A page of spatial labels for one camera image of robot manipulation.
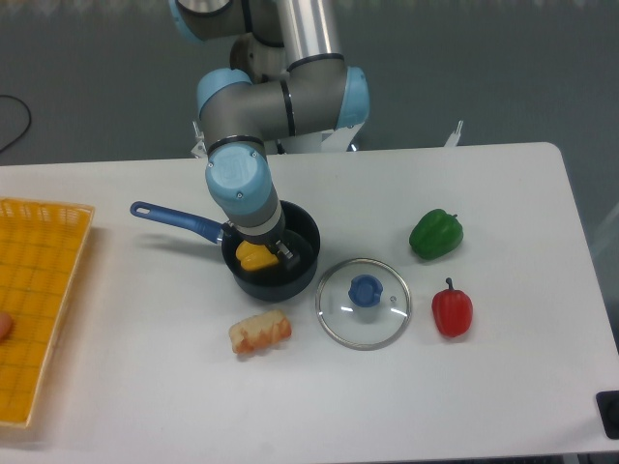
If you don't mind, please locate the yellow bell pepper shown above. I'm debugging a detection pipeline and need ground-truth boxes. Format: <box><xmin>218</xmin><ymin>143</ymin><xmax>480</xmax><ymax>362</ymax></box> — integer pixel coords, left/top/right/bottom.
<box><xmin>235</xmin><ymin>241</ymin><xmax>279</xmax><ymax>272</ymax></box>

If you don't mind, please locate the toy bread piece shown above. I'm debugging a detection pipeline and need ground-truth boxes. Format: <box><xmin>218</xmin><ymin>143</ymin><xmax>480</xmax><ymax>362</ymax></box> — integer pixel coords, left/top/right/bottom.
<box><xmin>228</xmin><ymin>309</ymin><xmax>292</xmax><ymax>355</ymax></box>

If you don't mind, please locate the right white mounting bracket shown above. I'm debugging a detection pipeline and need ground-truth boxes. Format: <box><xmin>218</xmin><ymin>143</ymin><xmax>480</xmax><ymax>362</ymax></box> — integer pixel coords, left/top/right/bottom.
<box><xmin>444</xmin><ymin>120</ymin><xmax>463</xmax><ymax>147</ymax></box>

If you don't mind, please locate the black cable on floor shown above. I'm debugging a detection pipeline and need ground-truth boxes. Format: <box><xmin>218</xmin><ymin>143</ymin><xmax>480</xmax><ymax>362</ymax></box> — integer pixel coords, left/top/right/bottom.
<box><xmin>0</xmin><ymin>94</ymin><xmax>33</xmax><ymax>155</ymax></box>

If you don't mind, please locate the orange object at left edge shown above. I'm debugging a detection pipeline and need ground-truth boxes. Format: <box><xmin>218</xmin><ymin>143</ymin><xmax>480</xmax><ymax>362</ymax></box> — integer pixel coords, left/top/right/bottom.
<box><xmin>0</xmin><ymin>311</ymin><xmax>14</xmax><ymax>340</ymax></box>

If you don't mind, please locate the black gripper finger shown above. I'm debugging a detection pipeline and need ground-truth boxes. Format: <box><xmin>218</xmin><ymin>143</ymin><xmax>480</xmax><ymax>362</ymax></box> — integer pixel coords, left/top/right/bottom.
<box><xmin>271</xmin><ymin>240</ymin><xmax>300</xmax><ymax>271</ymax></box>

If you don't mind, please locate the red bell pepper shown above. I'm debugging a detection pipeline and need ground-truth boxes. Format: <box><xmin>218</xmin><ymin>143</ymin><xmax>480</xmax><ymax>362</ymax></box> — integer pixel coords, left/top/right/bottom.
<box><xmin>431</xmin><ymin>277</ymin><xmax>473</xmax><ymax>338</ymax></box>

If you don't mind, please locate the dark pot with blue handle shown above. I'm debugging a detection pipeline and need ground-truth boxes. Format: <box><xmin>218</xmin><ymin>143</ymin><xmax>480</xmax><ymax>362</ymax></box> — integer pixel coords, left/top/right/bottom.
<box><xmin>130</xmin><ymin>200</ymin><xmax>321</xmax><ymax>303</ymax></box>

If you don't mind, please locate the yellow plastic basket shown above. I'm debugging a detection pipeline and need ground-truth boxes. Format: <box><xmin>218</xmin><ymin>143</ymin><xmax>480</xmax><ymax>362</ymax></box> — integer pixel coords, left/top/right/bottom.
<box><xmin>1</xmin><ymin>197</ymin><xmax>95</xmax><ymax>428</ymax></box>

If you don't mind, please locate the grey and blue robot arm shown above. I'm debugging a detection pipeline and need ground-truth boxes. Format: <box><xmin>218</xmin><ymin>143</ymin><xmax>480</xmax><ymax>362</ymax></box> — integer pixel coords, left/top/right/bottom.
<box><xmin>169</xmin><ymin>1</ymin><xmax>369</xmax><ymax>267</ymax></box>

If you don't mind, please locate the black device at table edge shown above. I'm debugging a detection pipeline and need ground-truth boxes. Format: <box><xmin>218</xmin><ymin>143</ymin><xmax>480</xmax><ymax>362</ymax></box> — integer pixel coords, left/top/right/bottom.
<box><xmin>596</xmin><ymin>391</ymin><xmax>619</xmax><ymax>440</ymax></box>

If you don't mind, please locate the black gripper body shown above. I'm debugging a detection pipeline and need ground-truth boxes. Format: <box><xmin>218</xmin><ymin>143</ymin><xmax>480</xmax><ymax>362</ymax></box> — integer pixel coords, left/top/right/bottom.
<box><xmin>222</xmin><ymin>219</ymin><xmax>285</xmax><ymax>251</ymax></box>

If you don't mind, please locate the glass lid with blue knob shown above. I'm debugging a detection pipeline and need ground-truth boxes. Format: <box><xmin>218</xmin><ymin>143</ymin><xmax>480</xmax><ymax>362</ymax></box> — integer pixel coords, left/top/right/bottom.
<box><xmin>315</xmin><ymin>258</ymin><xmax>413</xmax><ymax>351</ymax></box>

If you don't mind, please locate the green bell pepper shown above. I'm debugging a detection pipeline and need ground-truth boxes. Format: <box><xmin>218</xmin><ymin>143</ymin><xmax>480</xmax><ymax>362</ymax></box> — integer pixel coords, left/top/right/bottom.
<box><xmin>409</xmin><ymin>209</ymin><xmax>464</xmax><ymax>261</ymax></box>

